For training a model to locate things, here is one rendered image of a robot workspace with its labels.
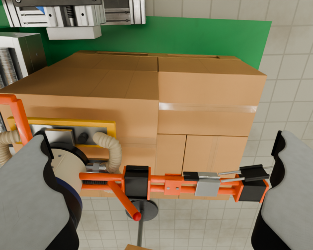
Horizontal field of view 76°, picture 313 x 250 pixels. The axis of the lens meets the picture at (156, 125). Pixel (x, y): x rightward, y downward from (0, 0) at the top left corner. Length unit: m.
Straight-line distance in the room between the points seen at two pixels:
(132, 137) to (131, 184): 0.26
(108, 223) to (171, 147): 1.84
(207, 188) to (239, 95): 0.73
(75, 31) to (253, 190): 0.70
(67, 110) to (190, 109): 0.69
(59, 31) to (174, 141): 0.91
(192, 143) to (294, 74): 1.09
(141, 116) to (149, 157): 0.20
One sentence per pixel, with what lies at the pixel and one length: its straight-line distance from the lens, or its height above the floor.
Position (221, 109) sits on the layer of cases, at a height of 0.54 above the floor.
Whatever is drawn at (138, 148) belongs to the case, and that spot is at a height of 0.94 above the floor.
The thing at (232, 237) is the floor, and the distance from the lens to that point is 3.30.
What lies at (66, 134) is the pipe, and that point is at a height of 1.10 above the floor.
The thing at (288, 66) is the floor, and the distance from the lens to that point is 1.98.
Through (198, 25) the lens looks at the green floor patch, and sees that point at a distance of 1.66.
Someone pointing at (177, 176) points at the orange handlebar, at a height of 1.18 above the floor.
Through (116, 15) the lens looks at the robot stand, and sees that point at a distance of 1.42.
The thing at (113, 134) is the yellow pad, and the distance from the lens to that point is 0.67.
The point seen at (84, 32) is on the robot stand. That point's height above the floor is 0.99.
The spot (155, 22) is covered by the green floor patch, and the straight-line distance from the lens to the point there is 1.63.
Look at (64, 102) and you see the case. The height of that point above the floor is 0.94.
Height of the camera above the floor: 1.63
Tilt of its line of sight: 61 degrees down
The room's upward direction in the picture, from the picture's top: 180 degrees counter-clockwise
